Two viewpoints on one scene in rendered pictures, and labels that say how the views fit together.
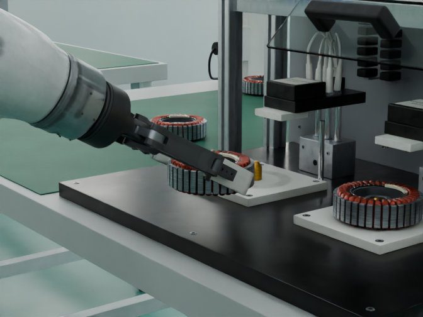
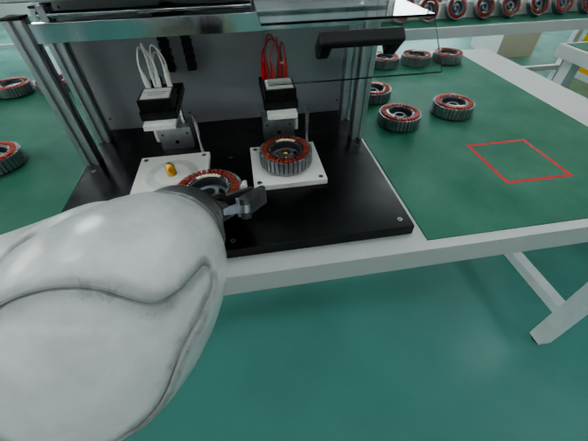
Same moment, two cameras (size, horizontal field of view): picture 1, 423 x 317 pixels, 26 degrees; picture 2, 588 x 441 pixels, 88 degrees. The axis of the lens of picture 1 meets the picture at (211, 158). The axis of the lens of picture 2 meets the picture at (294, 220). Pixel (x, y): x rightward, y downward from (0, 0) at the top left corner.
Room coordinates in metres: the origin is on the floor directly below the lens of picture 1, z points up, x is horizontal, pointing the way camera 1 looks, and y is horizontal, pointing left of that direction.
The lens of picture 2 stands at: (0.83, 0.28, 1.16)
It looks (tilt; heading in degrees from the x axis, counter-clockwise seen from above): 45 degrees down; 299
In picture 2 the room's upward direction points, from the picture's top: 1 degrees counter-clockwise
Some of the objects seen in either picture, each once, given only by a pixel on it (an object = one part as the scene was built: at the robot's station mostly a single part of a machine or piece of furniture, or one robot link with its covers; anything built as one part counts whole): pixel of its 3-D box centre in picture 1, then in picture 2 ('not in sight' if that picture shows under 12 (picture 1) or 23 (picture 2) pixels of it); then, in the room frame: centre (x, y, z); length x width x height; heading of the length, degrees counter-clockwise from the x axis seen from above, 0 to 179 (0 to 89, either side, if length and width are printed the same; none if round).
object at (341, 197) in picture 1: (377, 204); (285, 154); (1.11, -0.21, 0.80); 0.11 x 0.11 x 0.04
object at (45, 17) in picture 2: not in sight; (207, 6); (1.31, -0.28, 1.04); 0.62 x 0.02 x 0.03; 37
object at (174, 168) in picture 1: (210, 172); (209, 195); (1.14, 0.00, 0.84); 0.11 x 0.11 x 0.04
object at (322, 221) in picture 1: (376, 222); (286, 164); (1.11, -0.21, 0.78); 0.15 x 0.15 x 0.01; 37
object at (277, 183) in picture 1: (255, 182); (172, 176); (1.30, -0.06, 0.78); 0.15 x 0.15 x 0.01; 37
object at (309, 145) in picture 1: (327, 155); (177, 133); (1.39, -0.18, 0.80); 0.08 x 0.05 x 0.06; 37
